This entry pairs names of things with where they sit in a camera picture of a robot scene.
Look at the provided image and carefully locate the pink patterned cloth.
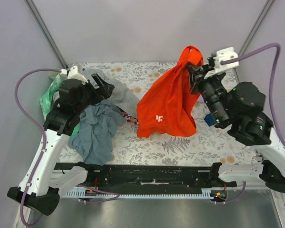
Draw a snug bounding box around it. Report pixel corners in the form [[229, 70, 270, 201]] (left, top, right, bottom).
[[119, 108, 139, 125]]

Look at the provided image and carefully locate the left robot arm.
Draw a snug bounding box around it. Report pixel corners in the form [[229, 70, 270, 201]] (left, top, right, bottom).
[[7, 74, 114, 216]]

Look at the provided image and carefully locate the aluminium frame post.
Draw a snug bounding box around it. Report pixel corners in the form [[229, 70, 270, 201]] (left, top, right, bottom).
[[24, 0, 68, 68], [238, 0, 276, 56]]

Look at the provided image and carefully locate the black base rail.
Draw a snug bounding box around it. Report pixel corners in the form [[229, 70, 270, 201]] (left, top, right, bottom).
[[54, 162, 237, 193]]

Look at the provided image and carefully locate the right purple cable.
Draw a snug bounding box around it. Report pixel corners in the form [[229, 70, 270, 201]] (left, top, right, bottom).
[[221, 42, 285, 155]]

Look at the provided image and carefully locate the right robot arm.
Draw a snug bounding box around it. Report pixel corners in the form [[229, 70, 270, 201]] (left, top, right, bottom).
[[186, 64, 285, 193]]

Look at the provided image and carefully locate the purple plastic plate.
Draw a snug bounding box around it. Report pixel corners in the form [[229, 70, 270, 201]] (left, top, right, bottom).
[[197, 95, 205, 103]]

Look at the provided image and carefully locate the orange cloth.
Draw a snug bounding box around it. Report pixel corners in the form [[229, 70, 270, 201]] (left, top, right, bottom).
[[137, 46, 203, 138]]

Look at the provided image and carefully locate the blue-grey cloth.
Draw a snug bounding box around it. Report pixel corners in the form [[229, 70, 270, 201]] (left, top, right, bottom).
[[68, 100, 126, 165]]

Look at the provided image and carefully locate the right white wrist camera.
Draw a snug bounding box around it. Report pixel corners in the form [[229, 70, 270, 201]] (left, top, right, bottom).
[[204, 47, 239, 79]]

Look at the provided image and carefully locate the blue square block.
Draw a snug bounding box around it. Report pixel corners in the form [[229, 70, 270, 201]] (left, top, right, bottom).
[[204, 114, 216, 126]]

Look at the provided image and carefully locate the white cable duct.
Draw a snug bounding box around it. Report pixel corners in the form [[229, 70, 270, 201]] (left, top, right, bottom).
[[62, 187, 223, 200]]

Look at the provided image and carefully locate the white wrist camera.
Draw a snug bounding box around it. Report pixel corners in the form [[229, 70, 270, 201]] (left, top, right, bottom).
[[204, 47, 239, 79], [60, 66, 88, 85]]

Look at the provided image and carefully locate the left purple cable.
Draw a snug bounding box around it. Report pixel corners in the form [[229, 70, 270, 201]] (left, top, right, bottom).
[[15, 68, 62, 226]]

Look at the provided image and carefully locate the green white patterned cloth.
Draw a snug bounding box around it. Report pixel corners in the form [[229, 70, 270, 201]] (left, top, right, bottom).
[[39, 74, 63, 119]]

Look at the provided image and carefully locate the right aluminium frame post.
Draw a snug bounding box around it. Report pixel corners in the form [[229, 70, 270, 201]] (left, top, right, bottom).
[[238, 0, 276, 56]]

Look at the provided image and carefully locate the light grey cloth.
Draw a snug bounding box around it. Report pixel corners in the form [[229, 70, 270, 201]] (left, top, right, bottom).
[[83, 69, 140, 118]]

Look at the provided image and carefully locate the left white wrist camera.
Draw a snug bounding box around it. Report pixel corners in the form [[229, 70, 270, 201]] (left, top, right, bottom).
[[60, 66, 88, 85]]

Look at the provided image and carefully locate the green plastic cup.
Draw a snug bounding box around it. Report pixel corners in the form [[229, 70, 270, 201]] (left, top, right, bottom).
[[48, 72, 59, 80]]

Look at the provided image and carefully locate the purple cable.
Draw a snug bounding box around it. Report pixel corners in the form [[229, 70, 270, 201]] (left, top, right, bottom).
[[15, 68, 62, 226], [221, 42, 285, 155]]

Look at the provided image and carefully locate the left aluminium frame post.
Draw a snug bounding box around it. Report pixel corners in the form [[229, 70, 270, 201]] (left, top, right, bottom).
[[24, 0, 68, 68]]

